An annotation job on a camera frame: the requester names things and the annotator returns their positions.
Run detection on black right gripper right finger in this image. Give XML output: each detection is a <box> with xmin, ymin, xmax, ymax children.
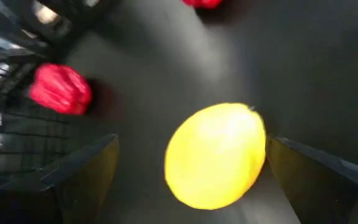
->
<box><xmin>265</xmin><ymin>136</ymin><xmax>358</xmax><ymax>224</ymax></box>

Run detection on black table mat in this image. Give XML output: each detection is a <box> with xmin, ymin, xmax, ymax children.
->
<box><xmin>51</xmin><ymin>0</ymin><xmax>358</xmax><ymax>224</ymax></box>

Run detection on pale yellow lemon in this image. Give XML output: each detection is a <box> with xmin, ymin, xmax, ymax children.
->
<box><xmin>163</xmin><ymin>102</ymin><xmax>267</xmax><ymax>211</ymax></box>

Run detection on black wire basket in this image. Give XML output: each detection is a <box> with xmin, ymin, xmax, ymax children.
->
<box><xmin>0</xmin><ymin>93</ymin><xmax>83</xmax><ymax>187</ymax></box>

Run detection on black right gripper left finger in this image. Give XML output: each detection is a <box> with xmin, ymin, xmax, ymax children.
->
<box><xmin>0</xmin><ymin>134</ymin><xmax>120</xmax><ymax>224</ymax></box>

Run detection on red bell pepper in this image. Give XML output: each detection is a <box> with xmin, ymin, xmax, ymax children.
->
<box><xmin>28</xmin><ymin>62</ymin><xmax>93</xmax><ymax>116</ymax></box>
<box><xmin>181</xmin><ymin>0</ymin><xmax>224</xmax><ymax>9</ymax></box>

